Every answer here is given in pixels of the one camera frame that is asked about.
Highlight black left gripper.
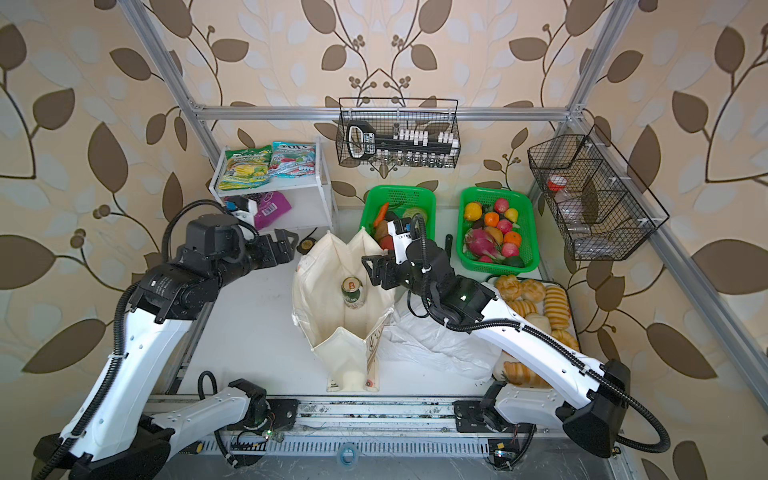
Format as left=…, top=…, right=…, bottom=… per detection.
left=207, top=227, right=298, bottom=293

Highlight green white drink can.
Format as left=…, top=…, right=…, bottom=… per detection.
left=341, top=276, right=367, bottom=309

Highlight purple snack bag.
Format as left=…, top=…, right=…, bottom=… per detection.
left=248, top=191, right=292, bottom=230

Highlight cream floral tote bag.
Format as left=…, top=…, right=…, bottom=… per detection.
left=292, top=228, right=396, bottom=392

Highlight teal fruit candy bag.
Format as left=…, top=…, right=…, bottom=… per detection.
left=269, top=141, right=316, bottom=178

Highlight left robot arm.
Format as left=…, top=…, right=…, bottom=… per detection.
left=34, top=201, right=299, bottom=479

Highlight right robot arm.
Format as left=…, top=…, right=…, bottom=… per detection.
left=362, top=214, right=671, bottom=458

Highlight black yellow tape measure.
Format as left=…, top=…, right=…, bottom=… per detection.
left=296, top=228, right=317, bottom=255

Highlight white shelf rack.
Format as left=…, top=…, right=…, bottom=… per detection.
left=208, top=136, right=338, bottom=232

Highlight orange carrot upper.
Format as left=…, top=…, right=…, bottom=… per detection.
left=373, top=203, right=389, bottom=229

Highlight green cabbage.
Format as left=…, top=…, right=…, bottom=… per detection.
left=401, top=207, right=428, bottom=223

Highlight green vegetable basket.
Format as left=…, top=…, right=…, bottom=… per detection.
left=360, top=185, right=437, bottom=255

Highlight white plastic bag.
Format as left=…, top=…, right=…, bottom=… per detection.
left=377, top=294, right=501, bottom=381

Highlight yellow green apple tea bag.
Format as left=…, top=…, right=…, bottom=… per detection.
left=217, top=145, right=272, bottom=191

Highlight pink dragon fruit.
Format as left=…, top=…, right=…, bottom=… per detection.
left=464, top=229, right=505, bottom=263

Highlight yellow lemon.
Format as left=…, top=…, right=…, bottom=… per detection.
left=463, top=202, right=484, bottom=222

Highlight orange fruit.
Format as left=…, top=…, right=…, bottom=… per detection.
left=483, top=211, right=500, bottom=228

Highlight bread tray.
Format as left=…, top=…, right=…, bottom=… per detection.
left=488, top=275, right=578, bottom=389

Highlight green fruit basket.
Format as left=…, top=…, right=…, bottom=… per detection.
left=456, top=187, right=540, bottom=275

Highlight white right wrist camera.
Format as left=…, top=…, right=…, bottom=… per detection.
left=387, top=217, right=421, bottom=265

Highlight black wire basket back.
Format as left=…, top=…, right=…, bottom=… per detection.
left=335, top=95, right=462, bottom=171

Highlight black wire basket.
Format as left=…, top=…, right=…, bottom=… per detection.
left=335, top=95, right=462, bottom=171
left=527, top=126, right=669, bottom=261

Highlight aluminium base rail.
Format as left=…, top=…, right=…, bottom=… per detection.
left=143, top=394, right=613, bottom=460

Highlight glazed ring bread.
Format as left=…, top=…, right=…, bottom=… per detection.
left=551, top=329, right=580, bottom=352

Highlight black wire basket right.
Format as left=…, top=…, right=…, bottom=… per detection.
left=527, top=126, right=669, bottom=261

